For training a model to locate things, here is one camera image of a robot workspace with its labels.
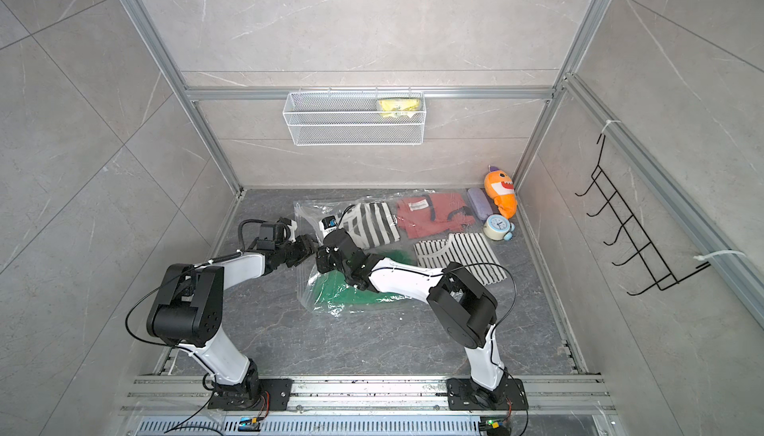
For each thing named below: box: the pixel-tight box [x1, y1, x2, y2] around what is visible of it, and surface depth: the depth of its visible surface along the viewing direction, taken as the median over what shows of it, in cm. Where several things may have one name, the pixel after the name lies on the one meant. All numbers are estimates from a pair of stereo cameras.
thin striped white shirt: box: [413, 231, 508, 287], surface depth 103 cm
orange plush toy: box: [483, 165, 518, 219], surface depth 113 cm
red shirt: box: [394, 192, 476, 239], surface depth 112 cm
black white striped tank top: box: [337, 201, 401, 250], surface depth 112 cm
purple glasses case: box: [466, 187, 494, 222], surface depth 113 cm
